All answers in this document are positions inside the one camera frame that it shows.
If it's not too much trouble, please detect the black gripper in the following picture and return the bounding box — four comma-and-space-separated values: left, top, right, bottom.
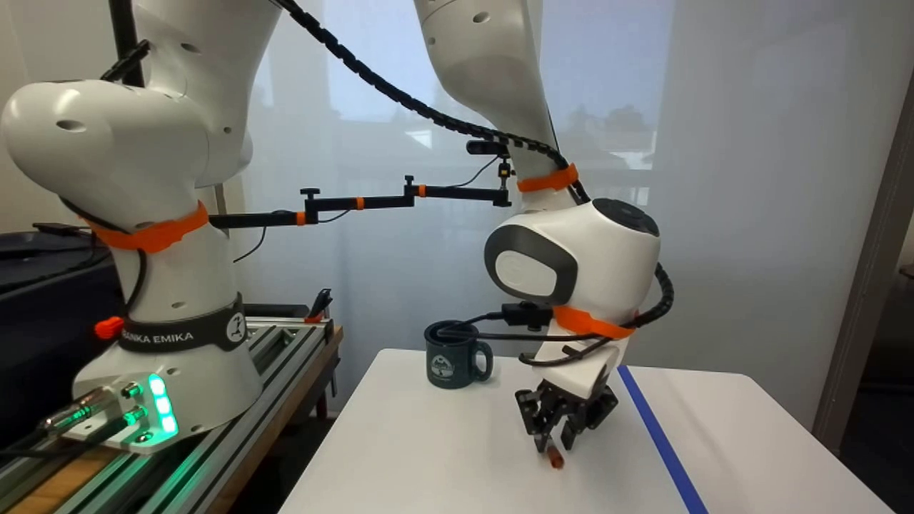
514, 374, 622, 453

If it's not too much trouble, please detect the orange and white sharpie marker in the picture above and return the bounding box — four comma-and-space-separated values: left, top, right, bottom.
541, 432, 568, 470

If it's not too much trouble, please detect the blue tape strip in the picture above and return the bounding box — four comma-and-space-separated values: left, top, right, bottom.
617, 363, 712, 514

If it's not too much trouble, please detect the dark green mug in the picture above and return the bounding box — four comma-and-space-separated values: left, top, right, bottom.
424, 320, 497, 390

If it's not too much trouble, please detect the black clamp with orange tip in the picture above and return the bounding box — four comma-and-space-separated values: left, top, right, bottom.
300, 285, 337, 324

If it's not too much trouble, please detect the white sheer curtain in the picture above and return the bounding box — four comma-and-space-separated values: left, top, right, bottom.
203, 0, 914, 432

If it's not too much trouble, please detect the black cabinet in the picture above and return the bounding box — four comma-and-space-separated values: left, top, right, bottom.
0, 226, 127, 452

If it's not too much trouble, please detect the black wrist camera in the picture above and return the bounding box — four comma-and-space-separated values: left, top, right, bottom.
500, 299, 554, 330

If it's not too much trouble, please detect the aluminium rail frame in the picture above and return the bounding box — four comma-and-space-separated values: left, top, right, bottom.
0, 316, 340, 514

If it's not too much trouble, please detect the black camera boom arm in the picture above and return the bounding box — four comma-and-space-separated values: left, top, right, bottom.
215, 137, 518, 230

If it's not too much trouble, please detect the grey-brown upright post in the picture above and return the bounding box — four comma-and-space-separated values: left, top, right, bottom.
811, 69, 914, 453

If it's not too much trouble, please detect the black corrugated cable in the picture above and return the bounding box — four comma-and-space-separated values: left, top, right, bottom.
274, 0, 678, 330

